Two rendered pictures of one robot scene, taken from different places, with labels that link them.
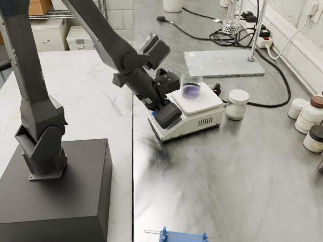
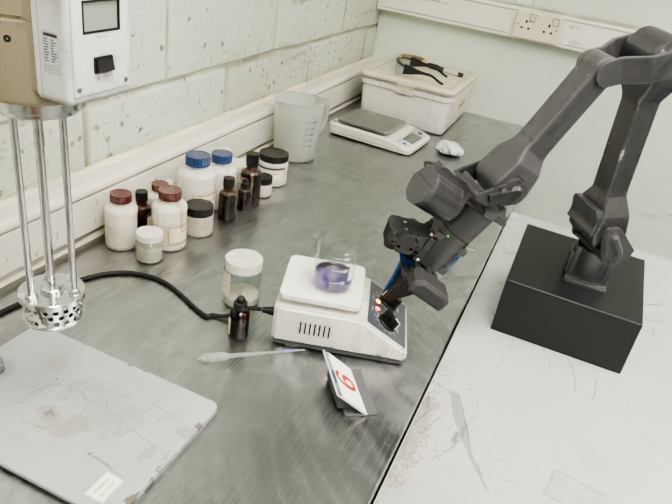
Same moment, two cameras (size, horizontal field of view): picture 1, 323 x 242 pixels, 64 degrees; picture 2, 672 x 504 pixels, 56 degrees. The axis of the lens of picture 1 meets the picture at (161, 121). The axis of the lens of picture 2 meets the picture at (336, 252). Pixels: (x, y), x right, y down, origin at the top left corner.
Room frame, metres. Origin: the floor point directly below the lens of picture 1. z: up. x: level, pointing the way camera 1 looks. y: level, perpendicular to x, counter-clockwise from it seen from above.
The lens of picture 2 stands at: (1.35, 0.23, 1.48)
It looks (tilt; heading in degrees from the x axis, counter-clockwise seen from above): 29 degrees down; 203
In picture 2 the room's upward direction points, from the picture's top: 9 degrees clockwise
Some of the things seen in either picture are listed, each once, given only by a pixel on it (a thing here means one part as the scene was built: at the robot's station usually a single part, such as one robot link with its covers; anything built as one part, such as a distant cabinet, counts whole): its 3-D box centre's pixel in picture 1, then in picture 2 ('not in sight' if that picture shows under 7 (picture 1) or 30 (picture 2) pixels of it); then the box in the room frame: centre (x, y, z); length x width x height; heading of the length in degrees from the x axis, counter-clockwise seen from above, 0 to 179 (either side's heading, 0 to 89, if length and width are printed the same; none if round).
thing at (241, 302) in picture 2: (216, 91); (239, 315); (0.71, -0.19, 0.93); 0.03 x 0.03 x 0.07
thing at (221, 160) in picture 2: not in sight; (220, 179); (0.38, -0.48, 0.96); 0.06 x 0.06 x 0.11
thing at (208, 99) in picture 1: (195, 97); (324, 281); (0.62, -0.10, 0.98); 0.12 x 0.12 x 0.01; 23
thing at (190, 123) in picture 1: (187, 110); (337, 308); (0.61, -0.08, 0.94); 0.22 x 0.13 x 0.08; 113
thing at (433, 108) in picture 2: not in sight; (418, 93); (-0.65, -0.44, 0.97); 0.37 x 0.31 x 0.14; 5
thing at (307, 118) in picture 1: (312, 114); (169, 217); (0.57, -0.44, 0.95); 0.06 x 0.06 x 0.11
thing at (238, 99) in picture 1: (236, 104); (242, 279); (0.63, -0.24, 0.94); 0.06 x 0.06 x 0.08
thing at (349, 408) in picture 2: not in sight; (349, 381); (0.72, 0.01, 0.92); 0.09 x 0.06 x 0.04; 41
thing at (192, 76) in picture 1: (192, 83); (333, 262); (0.63, -0.09, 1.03); 0.07 x 0.06 x 0.08; 128
